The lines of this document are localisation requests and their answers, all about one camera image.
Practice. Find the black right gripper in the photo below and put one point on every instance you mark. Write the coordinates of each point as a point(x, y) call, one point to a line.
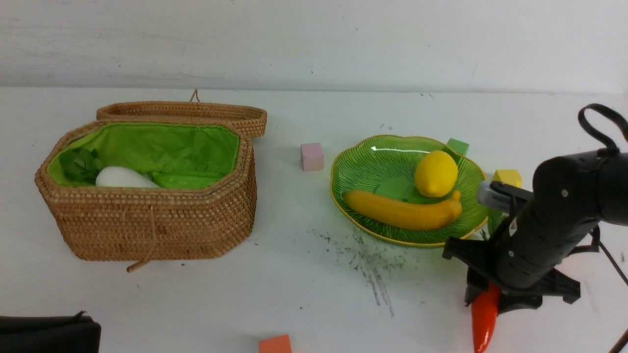
point(522, 256)

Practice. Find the orange plastic carrot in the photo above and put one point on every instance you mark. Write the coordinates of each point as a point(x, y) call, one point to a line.
point(484, 309)

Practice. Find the yellow plastic lemon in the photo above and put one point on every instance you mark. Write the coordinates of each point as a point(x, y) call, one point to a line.
point(436, 174)

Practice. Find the yellow plastic banana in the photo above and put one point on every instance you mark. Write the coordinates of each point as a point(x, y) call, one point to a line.
point(411, 216)

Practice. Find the white plastic radish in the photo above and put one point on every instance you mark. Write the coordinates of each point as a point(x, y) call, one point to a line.
point(121, 177)

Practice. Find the green plastic cucumber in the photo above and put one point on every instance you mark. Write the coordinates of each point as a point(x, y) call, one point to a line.
point(185, 179)

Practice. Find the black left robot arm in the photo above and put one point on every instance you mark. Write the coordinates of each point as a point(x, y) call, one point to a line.
point(66, 334)

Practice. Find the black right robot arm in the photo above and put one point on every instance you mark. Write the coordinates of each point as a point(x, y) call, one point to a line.
point(592, 183)

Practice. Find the yellow foam cube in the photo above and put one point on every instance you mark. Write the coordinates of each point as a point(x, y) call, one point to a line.
point(509, 177)

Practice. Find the green foam cube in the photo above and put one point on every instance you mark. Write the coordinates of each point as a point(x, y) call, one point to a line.
point(458, 146)

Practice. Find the green leaf-shaped glass plate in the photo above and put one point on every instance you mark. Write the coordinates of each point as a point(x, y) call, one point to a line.
point(385, 165)

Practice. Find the orange foam cube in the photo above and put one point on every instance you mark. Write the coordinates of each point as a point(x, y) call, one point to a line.
point(278, 344)

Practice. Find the pink foam cube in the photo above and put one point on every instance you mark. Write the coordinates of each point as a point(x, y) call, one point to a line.
point(312, 157)

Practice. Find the woven rattan basket lid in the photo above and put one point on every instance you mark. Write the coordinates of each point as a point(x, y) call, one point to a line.
point(250, 121)

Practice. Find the woven rattan basket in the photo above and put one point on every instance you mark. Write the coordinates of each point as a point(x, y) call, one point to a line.
point(150, 224)

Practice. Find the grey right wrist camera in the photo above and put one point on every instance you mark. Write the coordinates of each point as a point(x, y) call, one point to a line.
point(503, 197)

